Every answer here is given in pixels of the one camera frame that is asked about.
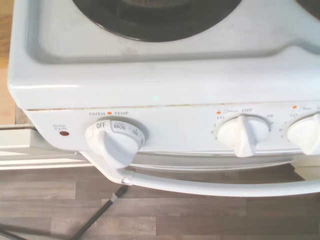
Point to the white electric stove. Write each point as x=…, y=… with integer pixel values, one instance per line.
x=150, y=82

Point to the white oven temperature knob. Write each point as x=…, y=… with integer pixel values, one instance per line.
x=112, y=147

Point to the white burner control knob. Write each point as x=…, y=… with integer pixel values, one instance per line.
x=306, y=135
x=243, y=136

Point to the red oven cycle light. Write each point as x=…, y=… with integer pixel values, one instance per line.
x=64, y=133

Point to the black electric coil burner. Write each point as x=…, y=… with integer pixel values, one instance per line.
x=155, y=22

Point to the white drawer cabinet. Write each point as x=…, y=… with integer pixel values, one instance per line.
x=25, y=150

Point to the white door cabinet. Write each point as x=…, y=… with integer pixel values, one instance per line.
x=311, y=171

